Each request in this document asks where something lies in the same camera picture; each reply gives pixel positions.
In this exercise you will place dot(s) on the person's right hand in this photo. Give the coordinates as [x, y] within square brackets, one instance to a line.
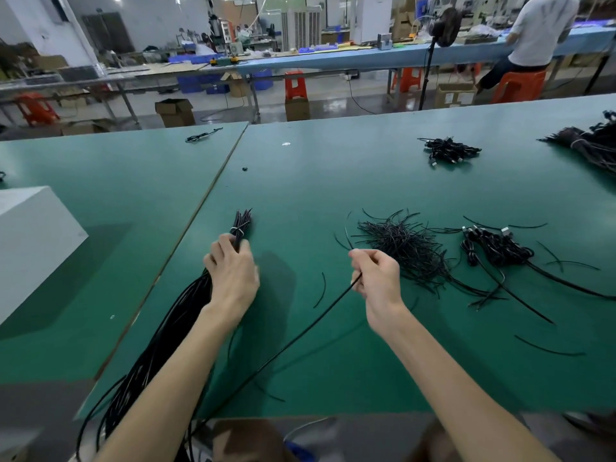
[377, 284]

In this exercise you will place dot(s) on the person's left hand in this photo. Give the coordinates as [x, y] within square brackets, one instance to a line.
[233, 279]

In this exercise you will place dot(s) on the person's right forearm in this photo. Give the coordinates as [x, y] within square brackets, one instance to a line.
[462, 399]

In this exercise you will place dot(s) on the person's left forearm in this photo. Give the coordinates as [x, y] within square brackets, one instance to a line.
[164, 389]

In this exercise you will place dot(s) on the open cardboard box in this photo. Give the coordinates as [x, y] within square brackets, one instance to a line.
[174, 112]

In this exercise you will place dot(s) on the small cardboard box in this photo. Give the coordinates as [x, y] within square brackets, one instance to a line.
[297, 108]

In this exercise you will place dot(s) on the blue plastic item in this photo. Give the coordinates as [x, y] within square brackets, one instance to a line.
[300, 451]

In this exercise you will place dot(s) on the large white box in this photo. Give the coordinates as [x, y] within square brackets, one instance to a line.
[34, 243]

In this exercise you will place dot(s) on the red plastic stool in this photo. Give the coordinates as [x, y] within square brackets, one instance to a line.
[296, 84]

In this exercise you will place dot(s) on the orange plastic stool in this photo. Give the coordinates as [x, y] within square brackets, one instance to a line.
[37, 108]
[520, 86]
[410, 80]

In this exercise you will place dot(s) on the long blue workbench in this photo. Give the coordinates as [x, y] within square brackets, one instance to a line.
[385, 57]

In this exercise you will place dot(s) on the black fan on stand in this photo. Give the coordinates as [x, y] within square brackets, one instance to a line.
[446, 26]

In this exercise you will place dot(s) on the black tripod stand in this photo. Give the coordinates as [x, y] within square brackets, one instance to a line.
[599, 70]

